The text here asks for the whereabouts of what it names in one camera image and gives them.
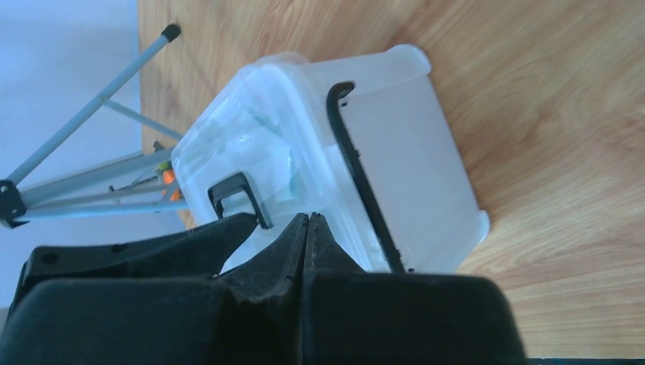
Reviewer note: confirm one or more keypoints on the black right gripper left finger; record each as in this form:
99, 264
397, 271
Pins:
247, 315

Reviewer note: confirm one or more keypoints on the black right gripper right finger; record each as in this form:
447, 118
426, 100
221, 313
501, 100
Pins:
350, 316

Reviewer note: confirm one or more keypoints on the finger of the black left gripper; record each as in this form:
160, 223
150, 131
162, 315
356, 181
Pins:
199, 252

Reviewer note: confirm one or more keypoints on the clear plastic lid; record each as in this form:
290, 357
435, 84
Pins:
265, 143

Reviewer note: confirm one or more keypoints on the white plastic box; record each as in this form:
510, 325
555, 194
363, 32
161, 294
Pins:
389, 125

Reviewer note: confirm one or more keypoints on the grey tripod stand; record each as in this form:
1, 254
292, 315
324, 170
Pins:
56, 162

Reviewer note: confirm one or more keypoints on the orange grey toy fixture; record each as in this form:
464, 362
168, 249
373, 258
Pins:
166, 175

